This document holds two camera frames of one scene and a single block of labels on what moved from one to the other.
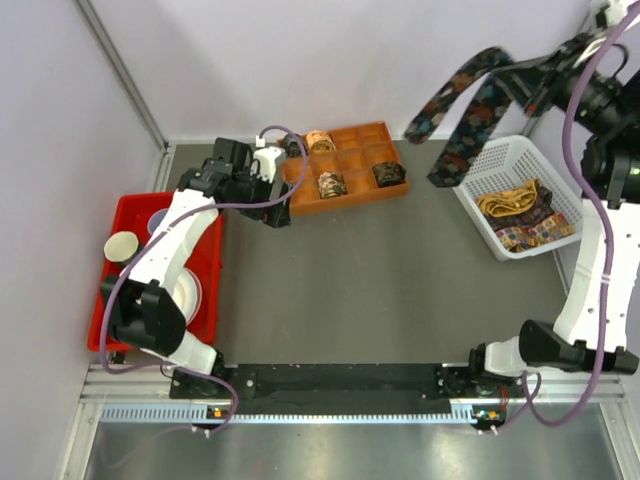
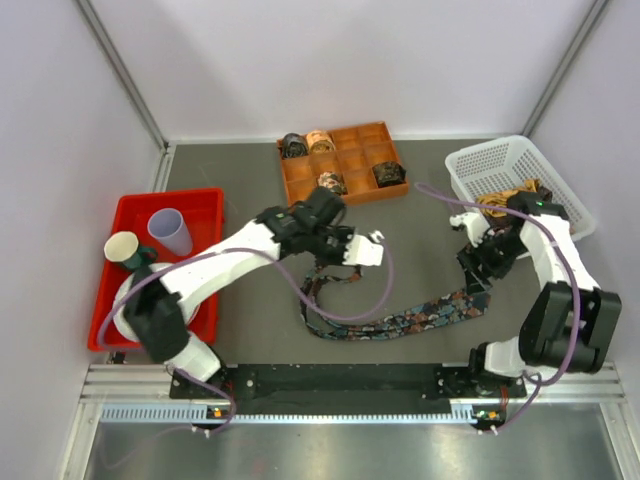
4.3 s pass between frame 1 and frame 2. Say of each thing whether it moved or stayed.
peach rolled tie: stayed
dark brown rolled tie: stayed
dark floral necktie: moved
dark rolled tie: stayed
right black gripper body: moved
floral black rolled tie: stayed
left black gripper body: moved
